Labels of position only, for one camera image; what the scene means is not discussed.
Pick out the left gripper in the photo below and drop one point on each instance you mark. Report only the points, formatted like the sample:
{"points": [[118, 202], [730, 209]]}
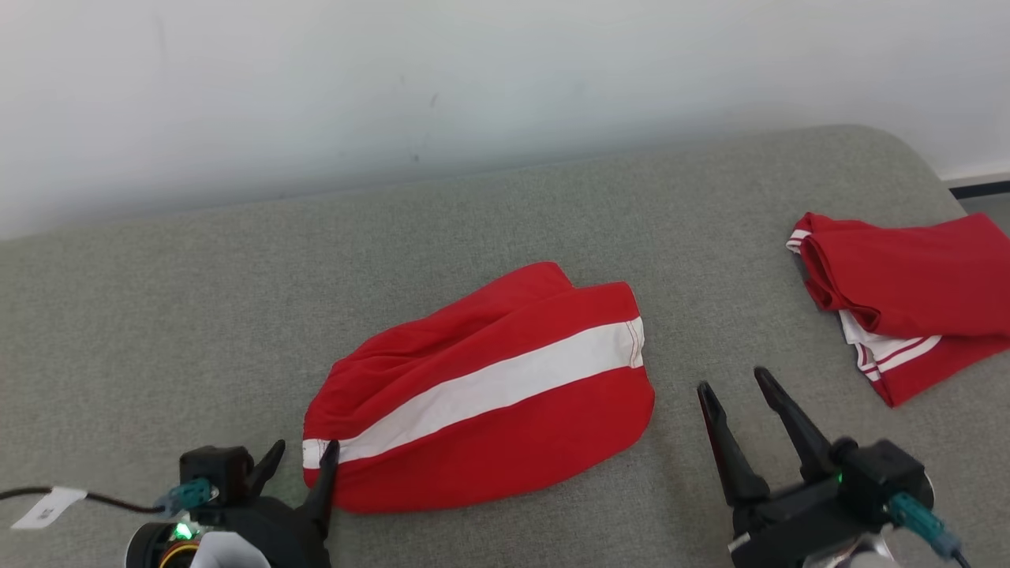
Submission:
{"points": [[284, 532]]}

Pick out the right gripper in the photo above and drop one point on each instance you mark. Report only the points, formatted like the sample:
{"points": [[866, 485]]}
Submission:
{"points": [[789, 525]]}

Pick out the red shorts white stripe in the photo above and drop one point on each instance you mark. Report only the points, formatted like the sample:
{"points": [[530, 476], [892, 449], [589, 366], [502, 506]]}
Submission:
{"points": [[489, 450]]}

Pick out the red jersey number 23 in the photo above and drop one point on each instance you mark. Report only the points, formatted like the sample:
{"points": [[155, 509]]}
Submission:
{"points": [[915, 276]]}

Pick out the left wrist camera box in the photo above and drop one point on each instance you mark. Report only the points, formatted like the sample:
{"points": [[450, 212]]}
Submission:
{"points": [[217, 469]]}

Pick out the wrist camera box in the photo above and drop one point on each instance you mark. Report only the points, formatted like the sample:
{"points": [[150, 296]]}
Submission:
{"points": [[892, 473], [217, 469]]}

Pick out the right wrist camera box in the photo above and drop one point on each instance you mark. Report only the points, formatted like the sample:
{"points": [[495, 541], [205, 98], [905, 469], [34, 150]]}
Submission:
{"points": [[892, 473]]}

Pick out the black wall baseboard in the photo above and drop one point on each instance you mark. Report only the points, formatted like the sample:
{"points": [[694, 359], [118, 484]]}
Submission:
{"points": [[982, 188]]}

